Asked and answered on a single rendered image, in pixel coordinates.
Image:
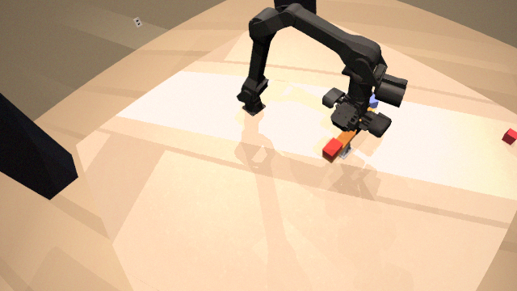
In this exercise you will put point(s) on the blue rectangular block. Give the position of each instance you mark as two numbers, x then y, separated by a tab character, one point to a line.
373	102

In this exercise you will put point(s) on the small red cube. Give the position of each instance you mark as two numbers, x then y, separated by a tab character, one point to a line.
510	136

